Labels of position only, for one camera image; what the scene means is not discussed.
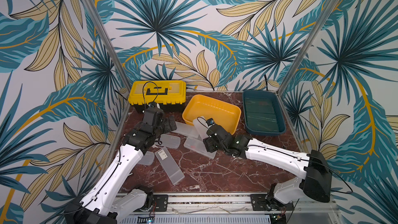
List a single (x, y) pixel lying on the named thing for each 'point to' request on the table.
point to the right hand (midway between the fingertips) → (209, 138)
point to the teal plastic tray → (263, 112)
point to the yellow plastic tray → (219, 112)
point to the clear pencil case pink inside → (197, 146)
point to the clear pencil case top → (186, 130)
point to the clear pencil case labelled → (169, 165)
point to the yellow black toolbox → (170, 95)
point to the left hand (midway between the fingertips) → (166, 124)
